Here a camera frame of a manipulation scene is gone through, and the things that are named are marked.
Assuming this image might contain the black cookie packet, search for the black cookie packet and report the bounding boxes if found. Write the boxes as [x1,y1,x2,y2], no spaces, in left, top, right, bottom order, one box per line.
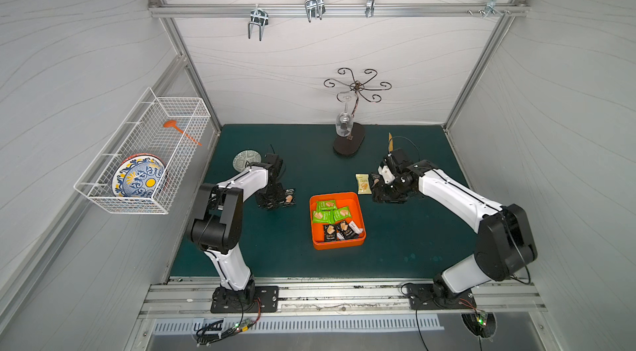
[369,174,383,189]
[283,189,296,206]

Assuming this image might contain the cream cookie packet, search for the cream cookie packet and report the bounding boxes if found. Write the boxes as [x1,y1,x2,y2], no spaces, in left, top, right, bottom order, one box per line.
[355,174,372,195]

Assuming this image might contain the orange storage box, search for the orange storage box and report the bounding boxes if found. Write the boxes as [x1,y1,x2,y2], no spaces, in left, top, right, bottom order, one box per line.
[309,192,367,250]

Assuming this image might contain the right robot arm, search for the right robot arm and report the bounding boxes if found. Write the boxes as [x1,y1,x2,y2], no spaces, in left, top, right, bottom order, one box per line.
[372,149,538,301]

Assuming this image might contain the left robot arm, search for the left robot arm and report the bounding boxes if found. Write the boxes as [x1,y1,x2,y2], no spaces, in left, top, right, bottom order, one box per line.
[186,153,294,302]

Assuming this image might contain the white packet in box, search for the white packet in box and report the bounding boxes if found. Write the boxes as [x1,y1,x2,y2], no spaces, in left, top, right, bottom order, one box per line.
[349,221,364,235]

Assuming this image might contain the black packet in box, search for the black packet in box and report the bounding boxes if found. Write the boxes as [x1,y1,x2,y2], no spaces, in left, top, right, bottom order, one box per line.
[336,220,358,241]
[323,225,338,243]

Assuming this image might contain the front black packet in box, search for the front black packet in box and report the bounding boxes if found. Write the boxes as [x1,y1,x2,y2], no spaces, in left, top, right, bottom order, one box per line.
[336,220,358,241]

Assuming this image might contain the green cookie packet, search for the green cookie packet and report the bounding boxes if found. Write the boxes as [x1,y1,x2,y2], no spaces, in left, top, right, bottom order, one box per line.
[312,210,333,225]
[316,200,338,211]
[331,206,352,225]

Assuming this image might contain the black scrolled glass stand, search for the black scrolled glass stand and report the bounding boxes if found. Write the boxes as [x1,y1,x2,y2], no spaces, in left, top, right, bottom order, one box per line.
[323,67,393,157]

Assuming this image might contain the clear wine glass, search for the clear wine glass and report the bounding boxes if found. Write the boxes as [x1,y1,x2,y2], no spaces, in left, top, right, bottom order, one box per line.
[336,92,359,139]

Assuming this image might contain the orange spoon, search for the orange spoon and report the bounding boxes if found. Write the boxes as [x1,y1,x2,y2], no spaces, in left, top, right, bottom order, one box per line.
[163,120,201,146]

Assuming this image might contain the blue yellow patterned plate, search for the blue yellow patterned plate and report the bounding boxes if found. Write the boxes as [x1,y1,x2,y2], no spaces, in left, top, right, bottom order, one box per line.
[112,154,166,198]

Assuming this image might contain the small metal clip hook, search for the small metal clip hook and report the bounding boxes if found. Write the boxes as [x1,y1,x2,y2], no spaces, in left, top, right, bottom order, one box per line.
[364,0,375,18]

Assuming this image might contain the double prong metal hook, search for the double prong metal hook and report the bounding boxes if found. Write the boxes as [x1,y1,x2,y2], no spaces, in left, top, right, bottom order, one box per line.
[248,7,269,41]

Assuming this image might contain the looped metal hook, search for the looped metal hook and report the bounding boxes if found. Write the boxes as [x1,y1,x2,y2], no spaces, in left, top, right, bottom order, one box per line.
[304,0,326,23]

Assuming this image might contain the white wire basket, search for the white wire basket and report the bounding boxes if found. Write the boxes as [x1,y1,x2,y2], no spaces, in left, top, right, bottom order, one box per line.
[74,89,210,215]

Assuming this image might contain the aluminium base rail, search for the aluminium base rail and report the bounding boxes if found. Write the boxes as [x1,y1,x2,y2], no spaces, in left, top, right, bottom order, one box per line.
[138,277,548,318]

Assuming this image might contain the aluminium top rail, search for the aluminium top rail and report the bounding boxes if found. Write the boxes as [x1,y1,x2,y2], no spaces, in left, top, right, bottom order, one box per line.
[149,3,530,20]

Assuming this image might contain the right metal hook bracket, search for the right metal hook bracket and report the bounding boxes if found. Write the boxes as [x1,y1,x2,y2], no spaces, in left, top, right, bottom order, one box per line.
[466,0,512,18]

